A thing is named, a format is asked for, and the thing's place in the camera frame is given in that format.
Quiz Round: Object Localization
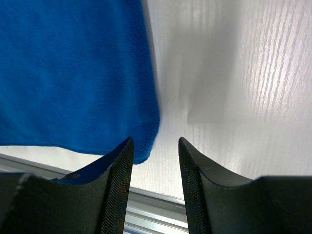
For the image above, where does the aluminium front rail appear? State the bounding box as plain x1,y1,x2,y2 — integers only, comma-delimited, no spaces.
0,154,189,234

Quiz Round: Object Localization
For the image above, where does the blue towel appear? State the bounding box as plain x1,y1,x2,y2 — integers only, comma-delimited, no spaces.
0,0,161,182

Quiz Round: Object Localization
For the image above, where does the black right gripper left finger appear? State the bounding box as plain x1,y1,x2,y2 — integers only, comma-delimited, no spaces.
0,137,134,234

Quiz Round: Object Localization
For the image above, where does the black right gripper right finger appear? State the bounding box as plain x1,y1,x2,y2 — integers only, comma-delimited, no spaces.
178,137,312,234

